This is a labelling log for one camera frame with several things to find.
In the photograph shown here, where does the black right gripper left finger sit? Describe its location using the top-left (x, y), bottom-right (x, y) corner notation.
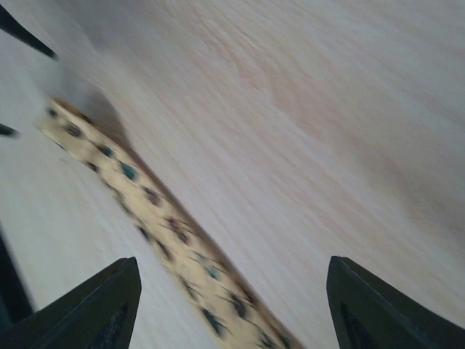
top-left (1, 257), bottom-right (142, 348)

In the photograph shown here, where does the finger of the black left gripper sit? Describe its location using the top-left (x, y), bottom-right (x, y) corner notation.
top-left (0, 124), bottom-right (19, 138)
top-left (0, 7), bottom-right (57, 60)

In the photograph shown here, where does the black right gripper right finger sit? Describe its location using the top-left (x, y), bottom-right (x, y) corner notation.
top-left (326, 256), bottom-right (464, 348)

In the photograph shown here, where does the yellow beetle print tie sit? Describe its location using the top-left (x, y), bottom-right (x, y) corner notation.
top-left (39, 97), bottom-right (303, 348)

